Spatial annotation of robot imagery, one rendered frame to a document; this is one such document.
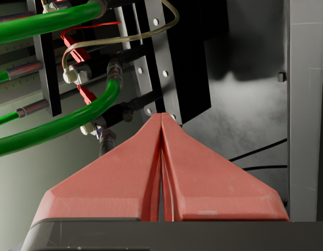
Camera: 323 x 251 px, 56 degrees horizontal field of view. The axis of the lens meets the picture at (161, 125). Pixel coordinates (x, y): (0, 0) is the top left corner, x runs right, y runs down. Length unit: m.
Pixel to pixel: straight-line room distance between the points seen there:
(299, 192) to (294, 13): 0.24
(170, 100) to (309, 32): 0.24
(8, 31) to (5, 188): 0.54
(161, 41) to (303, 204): 0.32
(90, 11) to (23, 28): 0.06
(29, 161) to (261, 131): 0.51
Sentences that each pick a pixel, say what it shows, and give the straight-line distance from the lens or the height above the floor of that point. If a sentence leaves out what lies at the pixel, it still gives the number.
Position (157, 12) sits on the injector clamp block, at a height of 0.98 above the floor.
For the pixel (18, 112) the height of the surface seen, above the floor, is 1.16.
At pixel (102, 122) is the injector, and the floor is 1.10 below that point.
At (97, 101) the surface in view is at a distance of 0.28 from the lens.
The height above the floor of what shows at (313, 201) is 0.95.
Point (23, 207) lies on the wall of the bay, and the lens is 0.79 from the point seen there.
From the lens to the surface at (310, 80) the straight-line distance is 0.39.
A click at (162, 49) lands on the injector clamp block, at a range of 0.48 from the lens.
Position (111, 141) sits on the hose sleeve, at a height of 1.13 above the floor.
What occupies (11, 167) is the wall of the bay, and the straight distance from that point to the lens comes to 0.74.
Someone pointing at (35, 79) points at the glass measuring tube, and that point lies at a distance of 0.70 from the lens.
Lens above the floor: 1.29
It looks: 34 degrees down
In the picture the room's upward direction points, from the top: 120 degrees counter-clockwise
